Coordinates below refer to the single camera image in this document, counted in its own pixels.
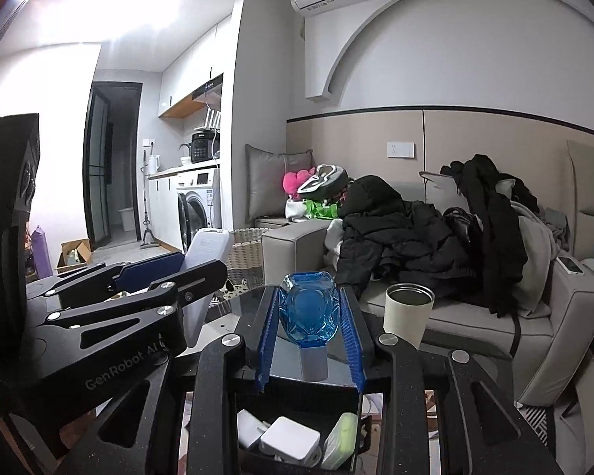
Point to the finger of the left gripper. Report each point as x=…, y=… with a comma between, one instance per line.
x=97, y=283
x=161, y=296

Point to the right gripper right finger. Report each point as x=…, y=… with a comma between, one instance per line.
x=480, y=430

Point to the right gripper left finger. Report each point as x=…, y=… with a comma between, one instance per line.
x=139, y=431

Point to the white power adapter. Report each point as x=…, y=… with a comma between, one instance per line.
x=205, y=265

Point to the blue plastic bottle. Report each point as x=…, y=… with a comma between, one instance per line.
x=309, y=312

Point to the translucent green pill case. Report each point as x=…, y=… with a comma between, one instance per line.
x=340, y=442

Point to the cardboard box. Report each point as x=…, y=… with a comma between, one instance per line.
x=75, y=254

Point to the grey sofa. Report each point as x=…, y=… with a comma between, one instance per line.
x=547, y=338

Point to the washing machine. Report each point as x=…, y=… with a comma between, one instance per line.
x=199, y=202

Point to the white charger in box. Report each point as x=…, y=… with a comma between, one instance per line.
x=291, y=442

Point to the wicker basket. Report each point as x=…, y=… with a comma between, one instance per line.
x=246, y=252

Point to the black storage box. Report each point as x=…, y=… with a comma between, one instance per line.
x=317, y=406

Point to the microwave oven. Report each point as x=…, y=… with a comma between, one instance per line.
x=205, y=145

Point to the grey cushion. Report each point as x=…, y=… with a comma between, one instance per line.
x=265, y=173

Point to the white cup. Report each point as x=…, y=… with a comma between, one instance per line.
x=407, y=310

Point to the black framed door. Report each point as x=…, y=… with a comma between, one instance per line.
x=109, y=163

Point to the pink plush toy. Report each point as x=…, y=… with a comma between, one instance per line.
x=292, y=181

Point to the green bag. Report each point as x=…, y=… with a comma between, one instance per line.
x=321, y=210

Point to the black clothes pile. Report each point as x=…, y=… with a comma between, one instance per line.
x=501, y=256

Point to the black white helmet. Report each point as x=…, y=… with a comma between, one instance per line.
x=326, y=182

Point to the black jacket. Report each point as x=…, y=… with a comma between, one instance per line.
x=389, y=239

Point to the wall switch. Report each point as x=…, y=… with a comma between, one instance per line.
x=401, y=150

